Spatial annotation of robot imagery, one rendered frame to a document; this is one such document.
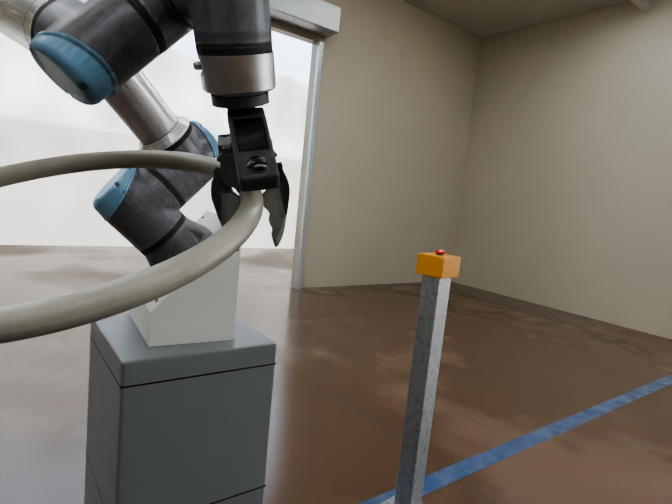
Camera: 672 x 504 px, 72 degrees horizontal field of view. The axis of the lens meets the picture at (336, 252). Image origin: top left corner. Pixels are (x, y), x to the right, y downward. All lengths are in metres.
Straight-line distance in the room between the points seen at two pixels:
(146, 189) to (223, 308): 0.36
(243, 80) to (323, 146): 5.61
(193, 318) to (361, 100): 5.58
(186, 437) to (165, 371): 0.19
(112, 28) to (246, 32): 0.16
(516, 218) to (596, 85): 2.02
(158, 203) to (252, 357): 0.47
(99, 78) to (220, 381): 0.84
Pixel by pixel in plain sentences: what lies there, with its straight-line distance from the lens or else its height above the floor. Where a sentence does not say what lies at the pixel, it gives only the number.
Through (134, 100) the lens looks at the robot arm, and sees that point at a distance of 1.22.
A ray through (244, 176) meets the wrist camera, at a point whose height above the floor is 1.28.
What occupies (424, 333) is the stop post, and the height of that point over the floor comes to 0.78.
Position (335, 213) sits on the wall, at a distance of 6.32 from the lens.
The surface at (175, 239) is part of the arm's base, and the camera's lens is 1.26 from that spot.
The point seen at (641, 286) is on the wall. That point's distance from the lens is 6.75.
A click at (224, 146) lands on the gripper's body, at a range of 0.62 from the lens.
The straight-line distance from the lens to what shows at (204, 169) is 0.76.
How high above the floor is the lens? 1.27
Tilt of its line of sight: 7 degrees down
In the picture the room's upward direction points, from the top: 6 degrees clockwise
